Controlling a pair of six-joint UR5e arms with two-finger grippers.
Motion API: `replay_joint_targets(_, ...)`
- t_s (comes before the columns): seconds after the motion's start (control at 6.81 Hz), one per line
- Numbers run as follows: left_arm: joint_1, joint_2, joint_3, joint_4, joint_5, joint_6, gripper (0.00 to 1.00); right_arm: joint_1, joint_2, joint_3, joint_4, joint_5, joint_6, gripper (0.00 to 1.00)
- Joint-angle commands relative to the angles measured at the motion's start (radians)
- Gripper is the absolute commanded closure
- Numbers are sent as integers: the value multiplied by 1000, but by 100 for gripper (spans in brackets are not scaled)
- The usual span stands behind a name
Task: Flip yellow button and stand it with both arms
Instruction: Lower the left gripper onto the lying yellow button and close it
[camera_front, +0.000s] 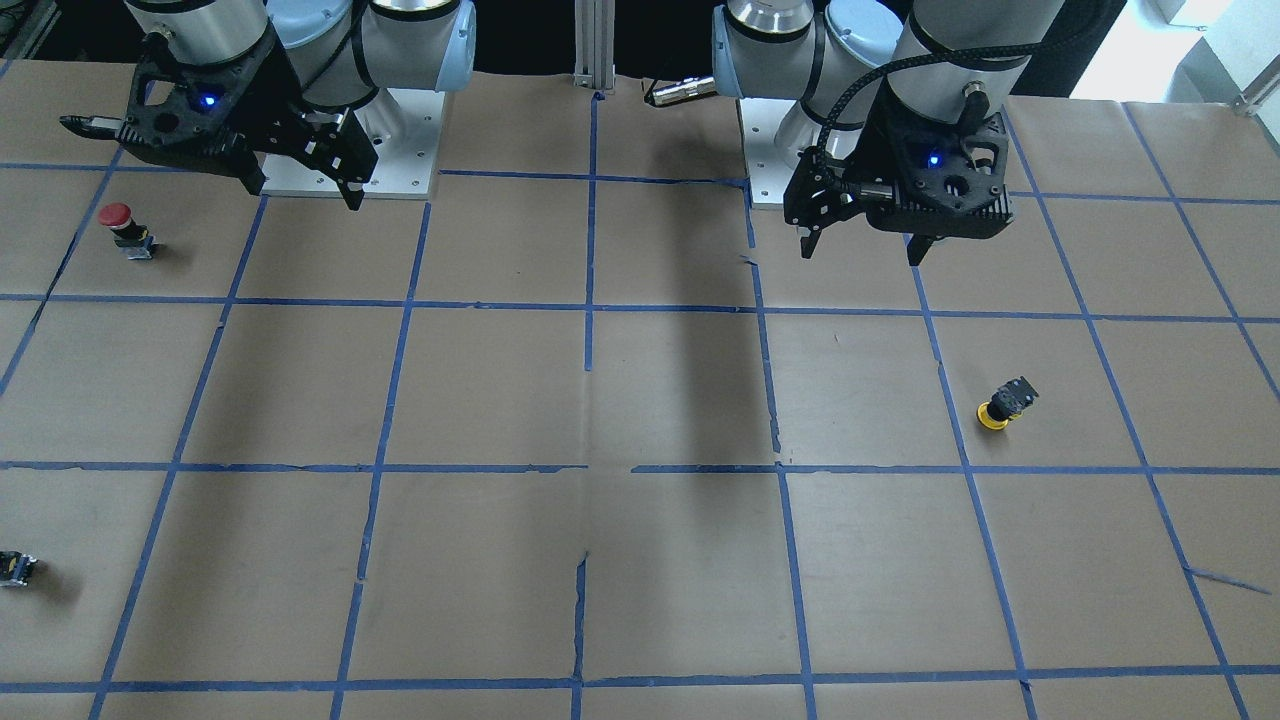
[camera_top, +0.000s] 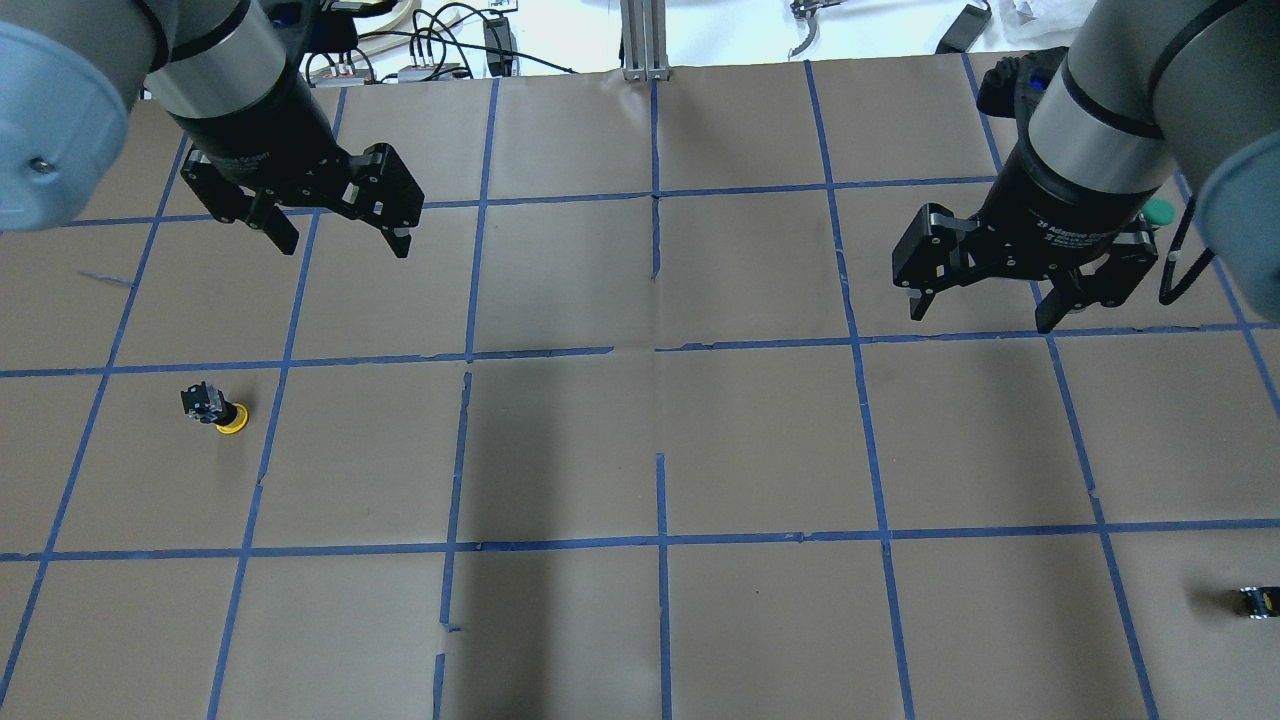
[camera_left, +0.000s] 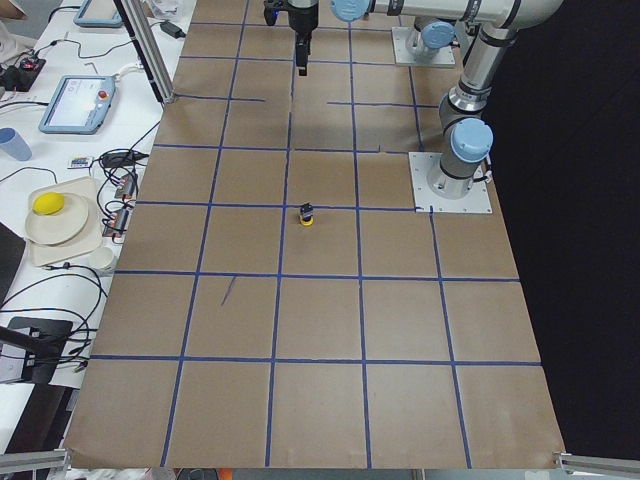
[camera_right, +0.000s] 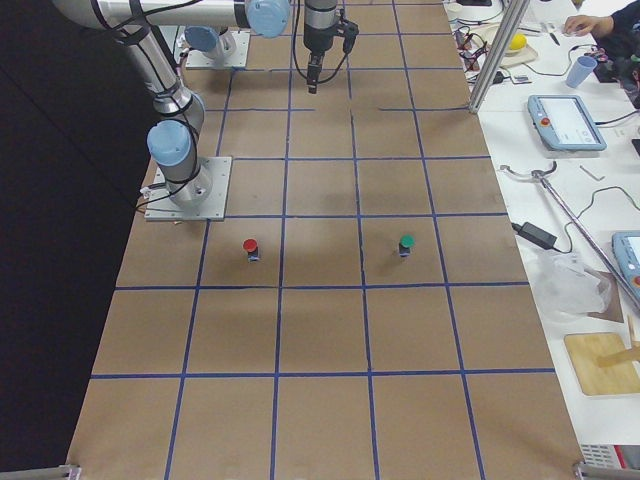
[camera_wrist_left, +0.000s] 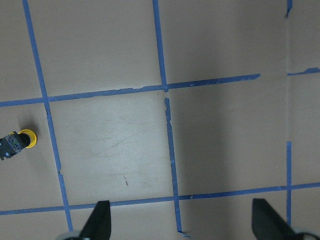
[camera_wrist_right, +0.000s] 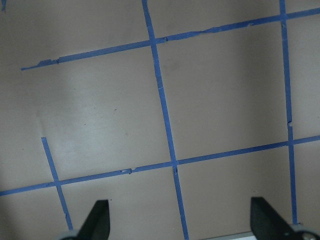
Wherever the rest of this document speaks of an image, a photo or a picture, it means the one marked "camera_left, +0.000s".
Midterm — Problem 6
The beige round plate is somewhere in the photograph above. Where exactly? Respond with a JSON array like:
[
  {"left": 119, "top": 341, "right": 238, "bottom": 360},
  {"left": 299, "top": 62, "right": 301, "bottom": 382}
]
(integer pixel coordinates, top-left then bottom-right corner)
[{"left": 25, "top": 193, "right": 89, "bottom": 245}]

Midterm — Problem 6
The black stand base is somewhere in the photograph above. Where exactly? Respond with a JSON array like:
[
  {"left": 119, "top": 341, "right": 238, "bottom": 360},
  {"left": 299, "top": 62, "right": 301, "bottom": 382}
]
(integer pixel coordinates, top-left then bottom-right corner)
[{"left": 1, "top": 316, "right": 73, "bottom": 384}]

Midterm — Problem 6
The yellow push button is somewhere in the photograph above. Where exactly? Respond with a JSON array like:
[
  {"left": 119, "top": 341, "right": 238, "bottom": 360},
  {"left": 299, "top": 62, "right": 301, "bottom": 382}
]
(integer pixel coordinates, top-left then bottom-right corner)
[{"left": 299, "top": 202, "right": 314, "bottom": 227}]

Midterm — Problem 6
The teach pendant with screen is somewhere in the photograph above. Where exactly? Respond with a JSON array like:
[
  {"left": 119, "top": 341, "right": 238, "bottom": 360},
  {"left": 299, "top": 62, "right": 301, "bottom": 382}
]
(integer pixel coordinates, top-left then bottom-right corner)
[{"left": 39, "top": 75, "right": 116, "bottom": 135}]

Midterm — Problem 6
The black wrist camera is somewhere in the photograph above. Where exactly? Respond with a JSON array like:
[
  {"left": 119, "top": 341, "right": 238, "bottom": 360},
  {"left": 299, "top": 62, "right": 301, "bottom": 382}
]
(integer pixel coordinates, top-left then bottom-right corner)
[{"left": 263, "top": 0, "right": 278, "bottom": 26}]

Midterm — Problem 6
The yellow lemon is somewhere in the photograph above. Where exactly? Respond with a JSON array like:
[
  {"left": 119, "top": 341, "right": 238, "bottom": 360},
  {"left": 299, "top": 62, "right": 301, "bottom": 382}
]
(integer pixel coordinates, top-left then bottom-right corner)
[{"left": 32, "top": 192, "right": 65, "bottom": 215}]

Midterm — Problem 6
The beige rectangular tray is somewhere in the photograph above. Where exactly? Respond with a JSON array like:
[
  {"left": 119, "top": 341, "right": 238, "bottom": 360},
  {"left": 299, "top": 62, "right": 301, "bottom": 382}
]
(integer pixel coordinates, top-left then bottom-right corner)
[{"left": 24, "top": 177, "right": 102, "bottom": 267}]

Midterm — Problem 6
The black power adapter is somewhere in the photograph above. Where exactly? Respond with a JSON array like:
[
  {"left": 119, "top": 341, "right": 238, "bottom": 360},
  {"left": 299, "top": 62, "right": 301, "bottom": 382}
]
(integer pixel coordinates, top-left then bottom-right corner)
[{"left": 160, "top": 20, "right": 186, "bottom": 39}]

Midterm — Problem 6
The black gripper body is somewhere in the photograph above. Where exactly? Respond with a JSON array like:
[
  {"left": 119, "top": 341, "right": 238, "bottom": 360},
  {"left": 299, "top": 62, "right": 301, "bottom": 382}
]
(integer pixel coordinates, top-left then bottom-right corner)
[{"left": 287, "top": 0, "right": 318, "bottom": 34}]

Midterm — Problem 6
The brown paper mat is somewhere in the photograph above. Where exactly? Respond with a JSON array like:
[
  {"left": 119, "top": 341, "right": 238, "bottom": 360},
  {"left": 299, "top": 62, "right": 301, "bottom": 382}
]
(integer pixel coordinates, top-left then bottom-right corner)
[{"left": 65, "top": 1, "right": 563, "bottom": 469}]

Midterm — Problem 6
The aluminium frame post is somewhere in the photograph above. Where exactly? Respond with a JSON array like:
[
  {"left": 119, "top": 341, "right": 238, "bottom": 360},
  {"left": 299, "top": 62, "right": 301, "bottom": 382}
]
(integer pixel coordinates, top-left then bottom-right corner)
[{"left": 113, "top": 0, "right": 175, "bottom": 104}]

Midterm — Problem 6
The light blue plastic cup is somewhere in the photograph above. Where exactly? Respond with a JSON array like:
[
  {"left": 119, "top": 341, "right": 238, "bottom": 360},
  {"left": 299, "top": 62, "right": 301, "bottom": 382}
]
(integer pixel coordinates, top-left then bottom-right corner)
[{"left": 0, "top": 127, "right": 32, "bottom": 161}]

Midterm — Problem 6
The small colourful card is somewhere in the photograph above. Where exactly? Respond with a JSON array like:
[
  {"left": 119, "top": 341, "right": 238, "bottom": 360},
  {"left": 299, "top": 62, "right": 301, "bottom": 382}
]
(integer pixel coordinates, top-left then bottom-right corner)
[{"left": 68, "top": 156, "right": 94, "bottom": 169}]

